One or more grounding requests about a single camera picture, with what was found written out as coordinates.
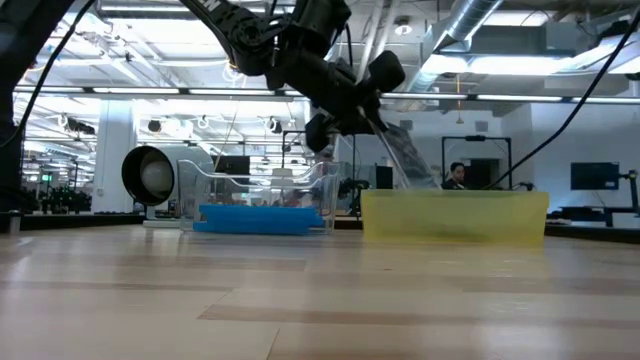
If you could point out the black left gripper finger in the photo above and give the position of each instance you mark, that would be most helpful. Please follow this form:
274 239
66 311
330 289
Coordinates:
317 132
387 70

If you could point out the clear jewel case black tray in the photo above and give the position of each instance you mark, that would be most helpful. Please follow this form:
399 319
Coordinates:
410 160

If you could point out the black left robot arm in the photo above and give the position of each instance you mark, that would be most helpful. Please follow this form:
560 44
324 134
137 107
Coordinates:
240 30

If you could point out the long ceiling light strip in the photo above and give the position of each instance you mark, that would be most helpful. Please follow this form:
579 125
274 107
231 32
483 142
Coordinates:
425 95

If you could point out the black panel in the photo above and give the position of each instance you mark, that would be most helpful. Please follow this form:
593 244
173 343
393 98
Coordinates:
384 177

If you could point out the black monitor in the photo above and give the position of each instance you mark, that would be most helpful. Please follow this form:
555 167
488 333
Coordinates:
595 176
232 165

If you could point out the person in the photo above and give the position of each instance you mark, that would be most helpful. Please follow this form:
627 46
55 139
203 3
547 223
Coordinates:
456 172

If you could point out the clear plastic bin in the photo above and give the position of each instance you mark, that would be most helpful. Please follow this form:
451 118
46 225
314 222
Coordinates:
190 200

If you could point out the yellow plastic bin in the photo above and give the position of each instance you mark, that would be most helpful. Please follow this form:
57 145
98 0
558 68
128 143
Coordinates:
450 217

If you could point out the white cylindrical lamp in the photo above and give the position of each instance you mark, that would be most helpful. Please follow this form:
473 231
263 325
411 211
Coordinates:
150 175

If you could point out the black metal gantry frame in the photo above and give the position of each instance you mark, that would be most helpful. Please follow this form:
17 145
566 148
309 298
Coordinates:
290 132
475 138

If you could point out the silver ventilation duct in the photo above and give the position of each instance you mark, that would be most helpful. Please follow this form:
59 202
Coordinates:
470 17

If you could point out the black aluminium table frame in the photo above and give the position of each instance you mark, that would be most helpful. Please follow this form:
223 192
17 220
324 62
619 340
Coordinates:
75 221

